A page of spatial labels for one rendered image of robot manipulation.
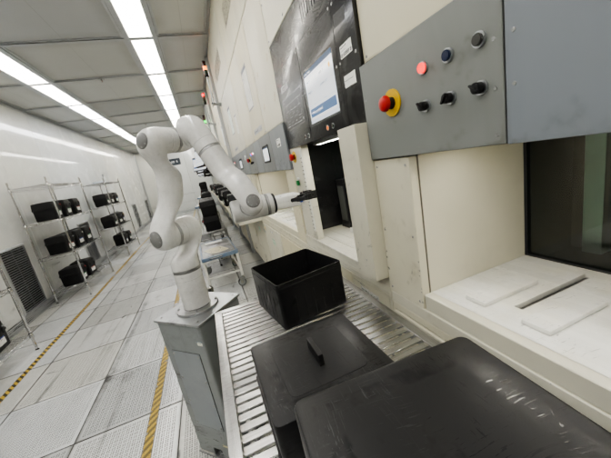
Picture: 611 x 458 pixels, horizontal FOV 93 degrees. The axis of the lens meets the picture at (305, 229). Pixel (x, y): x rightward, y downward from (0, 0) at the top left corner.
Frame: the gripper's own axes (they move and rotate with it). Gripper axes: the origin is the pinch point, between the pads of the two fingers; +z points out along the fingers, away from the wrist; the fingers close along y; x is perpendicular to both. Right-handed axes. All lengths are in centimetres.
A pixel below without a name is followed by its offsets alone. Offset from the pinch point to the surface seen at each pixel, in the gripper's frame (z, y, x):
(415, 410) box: -23, 85, -18
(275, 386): -36, 53, -33
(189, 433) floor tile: -80, -43, -119
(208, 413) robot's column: -63, -18, -90
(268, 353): -34, 41, -33
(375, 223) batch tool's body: 11.6, 26.7, -11.2
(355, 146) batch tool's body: 8.7, 25.4, 14.6
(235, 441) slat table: -47, 52, -43
